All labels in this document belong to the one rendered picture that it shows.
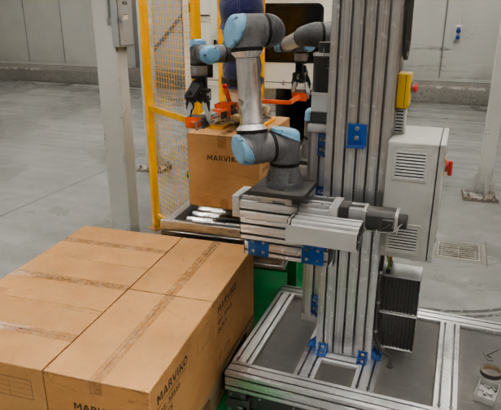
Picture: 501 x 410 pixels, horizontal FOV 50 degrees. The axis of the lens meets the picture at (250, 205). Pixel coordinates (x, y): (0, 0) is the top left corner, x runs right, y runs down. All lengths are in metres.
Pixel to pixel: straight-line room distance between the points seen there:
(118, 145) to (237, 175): 1.25
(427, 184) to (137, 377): 1.24
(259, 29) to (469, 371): 1.69
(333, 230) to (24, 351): 1.18
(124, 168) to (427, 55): 8.33
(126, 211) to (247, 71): 2.18
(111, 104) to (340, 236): 2.24
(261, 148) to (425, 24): 9.45
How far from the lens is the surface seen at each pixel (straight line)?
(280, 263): 2.87
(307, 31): 2.69
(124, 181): 3.89
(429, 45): 11.31
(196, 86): 2.44
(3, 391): 2.22
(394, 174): 2.13
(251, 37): 1.98
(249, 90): 1.99
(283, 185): 2.08
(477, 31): 11.28
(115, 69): 3.75
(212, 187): 2.90
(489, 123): 5.46
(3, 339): 2.26
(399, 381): 2.50
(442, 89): 11.22
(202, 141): 2.85
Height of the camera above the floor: 1.69
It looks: 20 degrees down
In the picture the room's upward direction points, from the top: straight up
